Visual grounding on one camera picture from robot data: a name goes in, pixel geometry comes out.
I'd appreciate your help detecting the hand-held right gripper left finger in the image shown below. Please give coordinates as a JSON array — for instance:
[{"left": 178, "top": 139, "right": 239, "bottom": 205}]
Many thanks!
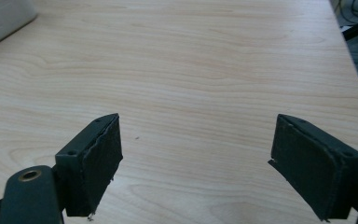
[{"left": 54, "top": 113, "right": 124, "bottom": 217}]

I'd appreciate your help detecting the white box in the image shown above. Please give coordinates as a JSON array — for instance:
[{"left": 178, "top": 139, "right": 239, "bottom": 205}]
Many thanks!
[{"left": 0, "top": 0, "right": 39, "bottom": 53}]

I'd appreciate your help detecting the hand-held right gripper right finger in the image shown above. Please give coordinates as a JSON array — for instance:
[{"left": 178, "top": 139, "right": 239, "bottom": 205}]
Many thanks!
[{"left": 268, "top": 113, "right": 358, "bottom": 222}]

